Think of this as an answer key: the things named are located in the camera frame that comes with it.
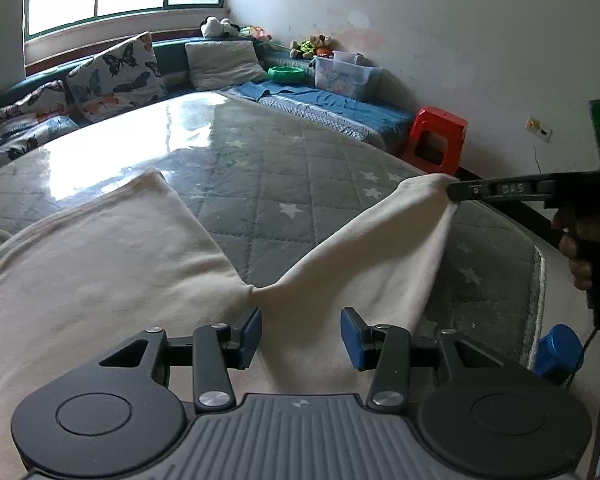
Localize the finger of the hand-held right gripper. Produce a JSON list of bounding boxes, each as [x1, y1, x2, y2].
[[447, 172, 556, 206]]

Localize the clear plastic storage box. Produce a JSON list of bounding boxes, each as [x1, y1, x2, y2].
[[314, 51, 381, 100]]

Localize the butterfly print pillow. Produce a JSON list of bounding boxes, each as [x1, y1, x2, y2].
[[66, 31, 168, 123], [0, 80, 67, 128]]

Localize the white wall socket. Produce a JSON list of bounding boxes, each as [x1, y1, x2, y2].
[[526, 116, 553, 142]]

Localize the cream garment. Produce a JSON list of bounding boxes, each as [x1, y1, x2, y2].
[[0, 167, 460, 480]]

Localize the blue quilted sofa mat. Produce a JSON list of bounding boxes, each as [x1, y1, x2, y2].
[[220, 80, 416, 151]]

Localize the black cable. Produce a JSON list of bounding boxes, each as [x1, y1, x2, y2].
[[571, 329, 600, 387]]

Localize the panda plush toy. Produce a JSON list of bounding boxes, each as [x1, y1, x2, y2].
[[200, 16, 242, 38]]

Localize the red plastic stool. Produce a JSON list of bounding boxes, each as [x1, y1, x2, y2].
[[404, 106, 468, 177]]

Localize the green basin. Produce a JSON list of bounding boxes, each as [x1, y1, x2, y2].
[[268, 65, 304, 83]]

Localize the person's right hand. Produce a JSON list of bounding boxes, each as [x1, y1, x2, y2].
[[551, 207, 596, 291]]

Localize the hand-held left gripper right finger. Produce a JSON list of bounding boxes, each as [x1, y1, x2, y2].
[[340, 307, 508, 415]]

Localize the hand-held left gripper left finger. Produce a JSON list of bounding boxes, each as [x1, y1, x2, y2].
[[97, 306, 264, 415]]

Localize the butterfly pillow lying flat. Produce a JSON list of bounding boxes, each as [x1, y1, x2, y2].
[[0, 114, 80, 177]]

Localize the blue plastic container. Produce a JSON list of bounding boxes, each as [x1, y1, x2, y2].
[[536, 324, 585, 380]]

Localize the grey pillow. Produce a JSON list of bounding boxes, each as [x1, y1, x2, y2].
[[185, 39, 271, 92]]

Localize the dark teal sofa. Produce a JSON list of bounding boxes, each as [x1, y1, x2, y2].
[[0, 35, 416, 176]]

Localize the colourful plush toy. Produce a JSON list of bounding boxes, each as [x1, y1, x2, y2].
[[239, 25, 273, 42]]

